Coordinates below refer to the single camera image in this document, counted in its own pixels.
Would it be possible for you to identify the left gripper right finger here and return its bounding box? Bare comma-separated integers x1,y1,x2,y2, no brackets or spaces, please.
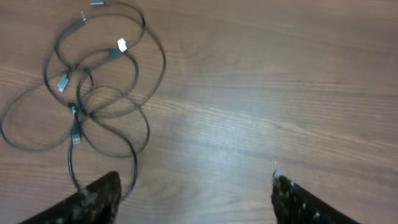
271,169,358,224

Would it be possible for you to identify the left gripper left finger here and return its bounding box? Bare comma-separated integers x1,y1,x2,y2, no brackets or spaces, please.
22,171,121,224

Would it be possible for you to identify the black thin USB cable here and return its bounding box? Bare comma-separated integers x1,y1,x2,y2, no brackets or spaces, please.
0,0,150,159

